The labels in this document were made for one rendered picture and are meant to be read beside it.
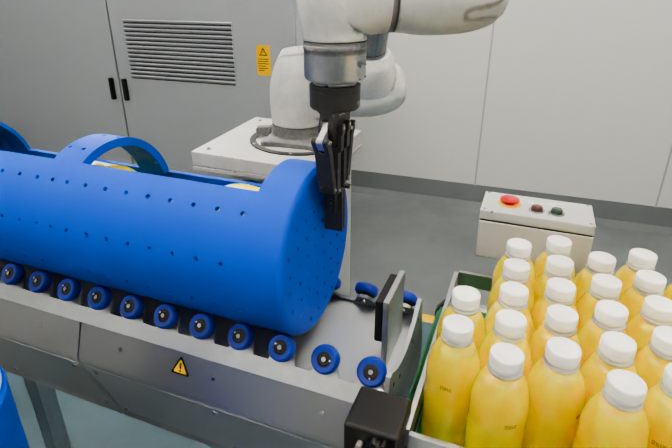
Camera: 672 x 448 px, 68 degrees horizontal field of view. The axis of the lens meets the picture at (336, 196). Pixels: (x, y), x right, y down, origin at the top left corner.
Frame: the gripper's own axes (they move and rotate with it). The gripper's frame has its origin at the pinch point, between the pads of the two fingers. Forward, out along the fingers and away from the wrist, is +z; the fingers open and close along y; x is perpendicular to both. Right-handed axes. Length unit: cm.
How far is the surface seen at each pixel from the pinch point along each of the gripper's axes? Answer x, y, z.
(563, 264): -35.2, 6.1, 6.1
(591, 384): -38.8, -13.1, 11.6
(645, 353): -44.9, -7.6, 9.3
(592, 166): -72, 283, 78
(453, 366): -22.7, -17.2, 10.6
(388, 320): -11.5, -6.9, 13.9
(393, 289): -11.1, -3.2, 10.8
